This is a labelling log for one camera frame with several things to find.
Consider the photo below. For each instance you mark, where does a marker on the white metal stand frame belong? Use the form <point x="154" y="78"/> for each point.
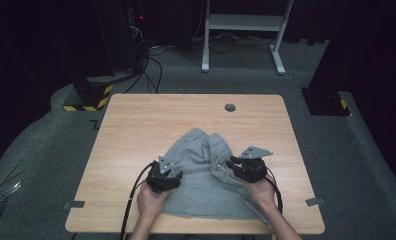
<point x="246" y="22"/>

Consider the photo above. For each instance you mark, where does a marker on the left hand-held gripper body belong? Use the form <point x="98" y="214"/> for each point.
<point x="157" y="178"/>

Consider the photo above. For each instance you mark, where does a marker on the grey shorts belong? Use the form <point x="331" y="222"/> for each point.
<point x="202" y="186"/>

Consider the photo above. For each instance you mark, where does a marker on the grey tape strip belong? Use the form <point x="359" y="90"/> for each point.
<point x="315" y="201"/>
<point x="74" y="204"/>

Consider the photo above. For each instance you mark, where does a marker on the black yellow striped pillar base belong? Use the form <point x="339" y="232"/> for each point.
<point x="96" y="98"/>

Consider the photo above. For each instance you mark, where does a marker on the grey round table grommet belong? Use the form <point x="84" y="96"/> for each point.
<point x="230" y="107"/>

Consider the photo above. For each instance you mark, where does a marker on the black equipment tower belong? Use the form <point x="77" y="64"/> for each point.
<point x="119" y="33"/>

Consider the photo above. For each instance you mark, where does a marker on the person's right hand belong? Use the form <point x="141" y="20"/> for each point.
<point x="264" y="193"/>

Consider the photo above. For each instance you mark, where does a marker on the person's left hand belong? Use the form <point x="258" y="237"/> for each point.
<point x="151" y="205"/>

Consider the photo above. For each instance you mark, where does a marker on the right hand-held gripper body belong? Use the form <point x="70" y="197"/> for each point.
<point x="252" y="168"/>

